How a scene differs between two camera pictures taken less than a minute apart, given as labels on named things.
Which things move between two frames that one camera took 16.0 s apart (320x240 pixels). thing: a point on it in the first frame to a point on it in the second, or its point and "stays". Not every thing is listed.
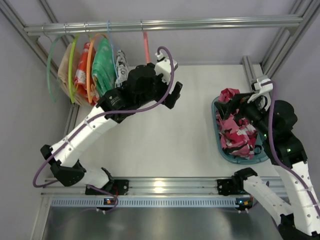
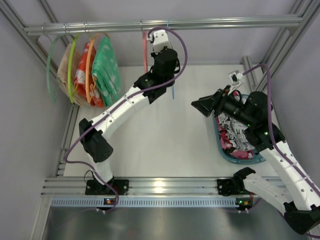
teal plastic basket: [258, 156] stays
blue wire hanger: [113, 51] to [172, 91]
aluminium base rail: [165, 187] stays
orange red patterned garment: [81, 79] stays
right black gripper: [240, 105] to [218, 100]
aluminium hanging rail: [290, 23] stays
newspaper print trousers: [122, 68] to [234, 131]
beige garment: [63, 72] stays
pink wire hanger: [145, 33] stays
